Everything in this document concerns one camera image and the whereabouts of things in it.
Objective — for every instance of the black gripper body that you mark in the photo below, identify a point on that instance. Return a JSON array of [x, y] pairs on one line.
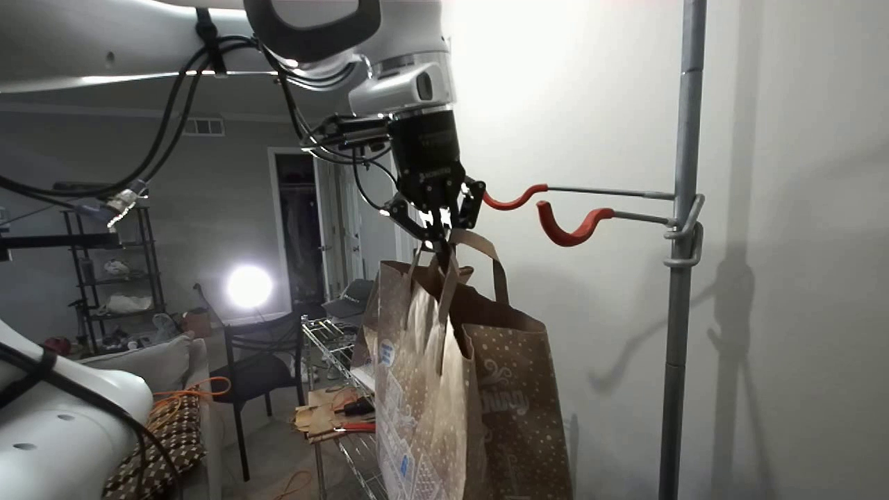
[[426, 154]]

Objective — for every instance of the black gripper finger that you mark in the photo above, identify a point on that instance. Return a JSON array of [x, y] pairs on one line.
[[469, 209], [408, 218]]

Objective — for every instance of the brown paper gift bag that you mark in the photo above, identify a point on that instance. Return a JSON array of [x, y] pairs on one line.
[[490, 397]]

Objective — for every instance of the grey metal stand pole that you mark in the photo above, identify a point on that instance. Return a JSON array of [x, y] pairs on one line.
[[685, 322]]

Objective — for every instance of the red-tipped metal hook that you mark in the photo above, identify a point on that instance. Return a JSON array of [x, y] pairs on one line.
[[516, 198], [566, 230]]

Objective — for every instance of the black cap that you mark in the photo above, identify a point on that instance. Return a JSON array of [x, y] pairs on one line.
[[352, 298]]

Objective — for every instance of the bright round lamp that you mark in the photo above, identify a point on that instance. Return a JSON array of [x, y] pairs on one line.
[[252, 286]]

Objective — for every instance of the black chair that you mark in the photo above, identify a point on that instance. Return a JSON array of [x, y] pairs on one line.
[[259, 369]]

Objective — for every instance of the tan work gloves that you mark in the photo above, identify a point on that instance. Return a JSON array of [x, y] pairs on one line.
[[321, 412]]

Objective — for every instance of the black shelf unit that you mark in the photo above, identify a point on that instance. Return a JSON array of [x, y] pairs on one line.
[[112, 279]]

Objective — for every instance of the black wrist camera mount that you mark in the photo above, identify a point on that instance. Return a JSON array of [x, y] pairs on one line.
[[358, 134]]

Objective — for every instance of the white wall vent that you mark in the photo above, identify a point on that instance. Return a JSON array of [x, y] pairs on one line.
[[205, 125]]

